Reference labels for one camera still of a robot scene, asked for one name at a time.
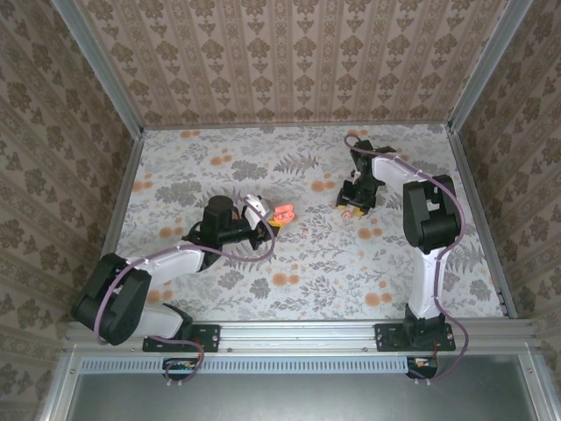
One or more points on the pink earbud charging case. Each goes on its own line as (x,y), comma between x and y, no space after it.
(284,212)

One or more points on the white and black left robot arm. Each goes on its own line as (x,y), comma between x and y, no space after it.
(175,263)

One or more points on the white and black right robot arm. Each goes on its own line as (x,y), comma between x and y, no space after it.
(423,285)

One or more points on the small black circuit board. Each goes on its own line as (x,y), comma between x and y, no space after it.
(423,366)
(179,366)

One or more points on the grey metal sheet panel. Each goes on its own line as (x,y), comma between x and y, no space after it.
(285,399)

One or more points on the aluminium table side rail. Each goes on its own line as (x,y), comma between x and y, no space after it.
(127,193)
(464,175)

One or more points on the aluminium mounting rail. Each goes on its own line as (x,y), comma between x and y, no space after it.
(298,337)

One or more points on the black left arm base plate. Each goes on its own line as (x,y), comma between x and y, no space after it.
(210,337)

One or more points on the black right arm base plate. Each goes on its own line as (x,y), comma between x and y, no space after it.
(388,337)

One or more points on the aluminium frame post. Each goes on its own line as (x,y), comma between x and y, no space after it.
(98,66)
(491,61)

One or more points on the aluminium frame bar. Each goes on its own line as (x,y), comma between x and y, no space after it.
(539,390)
(57,394)

